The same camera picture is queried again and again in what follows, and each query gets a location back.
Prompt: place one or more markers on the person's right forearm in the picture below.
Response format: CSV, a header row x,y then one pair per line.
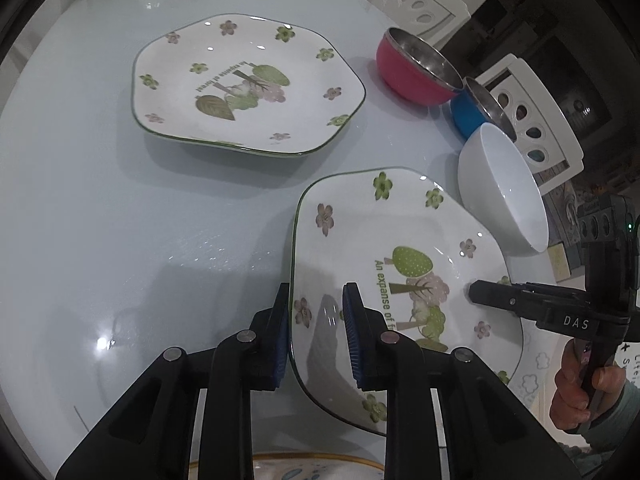
x,y
625,420

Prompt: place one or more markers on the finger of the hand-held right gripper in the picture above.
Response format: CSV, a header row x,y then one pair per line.
x,y
500,299

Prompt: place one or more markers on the blue steel-lined bowl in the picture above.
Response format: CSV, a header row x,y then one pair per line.
x,y
467,112

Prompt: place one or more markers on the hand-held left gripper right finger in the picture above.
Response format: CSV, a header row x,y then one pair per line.
x,y
354,345

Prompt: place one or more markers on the floral white plate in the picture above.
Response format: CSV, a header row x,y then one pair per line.
x,y
300,110
360,230

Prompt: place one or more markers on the person's right hand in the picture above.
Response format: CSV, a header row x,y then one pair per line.
x,y
565,390

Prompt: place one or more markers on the red steel-lined bowl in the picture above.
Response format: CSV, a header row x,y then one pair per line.
x,y
405,75

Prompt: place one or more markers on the white ceramic bowl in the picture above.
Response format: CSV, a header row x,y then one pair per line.
x,y
505,180

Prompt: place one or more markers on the gold-rimmed patterned plate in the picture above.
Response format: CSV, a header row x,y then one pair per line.
x,y
310,467

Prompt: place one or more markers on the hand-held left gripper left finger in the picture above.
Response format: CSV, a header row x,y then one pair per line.
x,y
279,345

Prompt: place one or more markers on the white cutout chair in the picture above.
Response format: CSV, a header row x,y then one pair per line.
x,y
425,5
545,130

